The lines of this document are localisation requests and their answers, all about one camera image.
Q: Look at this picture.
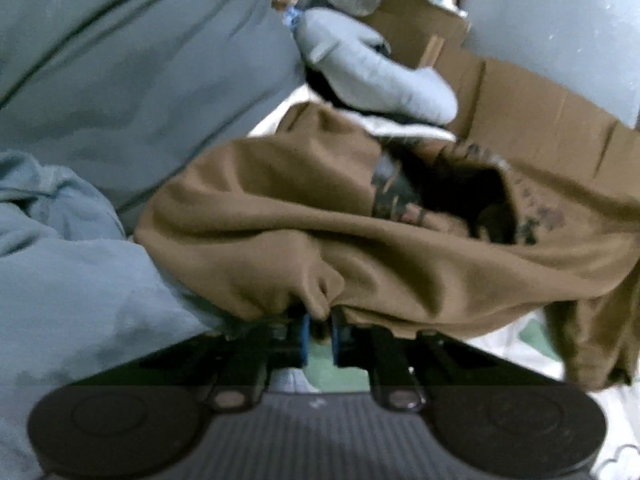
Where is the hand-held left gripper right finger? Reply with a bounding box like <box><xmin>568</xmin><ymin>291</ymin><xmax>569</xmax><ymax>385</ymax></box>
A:
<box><xmin>332</xmin><ymin>310</ymin><xmax>496</xmax><ymax>411</ymax></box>

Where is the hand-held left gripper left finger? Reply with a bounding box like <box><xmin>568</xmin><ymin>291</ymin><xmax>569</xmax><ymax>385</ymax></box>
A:
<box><xmin>150</xmin><ymin>312</ymin><xmax>311</xmax><ymax>411</ymax></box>

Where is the brown printed t-shirt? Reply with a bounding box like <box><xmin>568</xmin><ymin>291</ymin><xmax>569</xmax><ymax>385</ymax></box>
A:
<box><xmin>134</xmin><ymin>102</ymin><xmax>640</xmax><ymax>392</ymax></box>

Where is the white cartoon printed bedsheet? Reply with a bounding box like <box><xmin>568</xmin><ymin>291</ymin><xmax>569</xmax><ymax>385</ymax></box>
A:
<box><xmin>247</xmin><ymin>85</ymin><xmax>640</xmax><ymax>480</ymax></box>

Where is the light blue denim garment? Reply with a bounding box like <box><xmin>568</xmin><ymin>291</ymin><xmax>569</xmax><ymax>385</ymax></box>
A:
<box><xmin>0</xmin><ymin>150</ymin><xmax>228</xmax><ymax>480</ymax></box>

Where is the flattened cardboard sheet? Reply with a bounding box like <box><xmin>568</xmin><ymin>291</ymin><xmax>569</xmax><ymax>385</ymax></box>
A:
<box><xmin>360</xmin><ymin>0</ymin><xmax>640</xmax><ymax>173</ymax></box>

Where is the grey-blue bed sheet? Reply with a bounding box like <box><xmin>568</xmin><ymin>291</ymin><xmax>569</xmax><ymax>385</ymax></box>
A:
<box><xmin>0</xmin><ymin>0</ymin><xmax>307</xmax><ymax>223</ymax></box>

